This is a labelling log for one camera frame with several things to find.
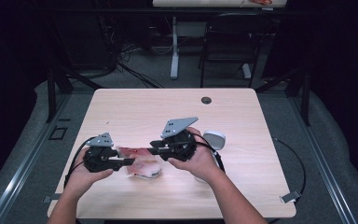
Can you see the aluminium floor rail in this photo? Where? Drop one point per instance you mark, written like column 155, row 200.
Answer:
column 323, row 168
column 24, row 177

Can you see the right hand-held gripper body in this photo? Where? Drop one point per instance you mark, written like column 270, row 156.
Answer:
column 178, row 146

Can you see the person's right hand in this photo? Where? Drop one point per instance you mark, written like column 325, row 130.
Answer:
column 200, row 161

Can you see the person's left hand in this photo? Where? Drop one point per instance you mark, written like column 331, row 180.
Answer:
column 84, row 180

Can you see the red and white refill pouch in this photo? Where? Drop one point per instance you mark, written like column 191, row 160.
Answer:
column 146, row 165

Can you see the light wooden desk top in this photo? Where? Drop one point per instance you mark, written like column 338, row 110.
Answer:
column 199, row 3

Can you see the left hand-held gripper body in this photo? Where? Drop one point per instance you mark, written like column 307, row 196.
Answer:
column 98, row 158

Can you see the white lidded container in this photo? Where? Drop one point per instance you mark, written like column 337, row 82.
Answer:
column 215, row 139

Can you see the orange object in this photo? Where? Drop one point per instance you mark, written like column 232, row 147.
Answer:
column 261, row 2

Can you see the black floor socket frame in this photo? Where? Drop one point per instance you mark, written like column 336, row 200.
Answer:
column 57, row 133

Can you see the black metal stand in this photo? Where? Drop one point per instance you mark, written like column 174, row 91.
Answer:
column 52, row 93
column 305, row 96

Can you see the black table grommet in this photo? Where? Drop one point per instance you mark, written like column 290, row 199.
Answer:
column 206, row 100

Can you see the white desk leg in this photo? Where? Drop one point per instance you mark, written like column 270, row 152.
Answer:
column 174, row 53

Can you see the black folding chair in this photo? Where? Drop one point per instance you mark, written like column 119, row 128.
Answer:
column 234, row 46

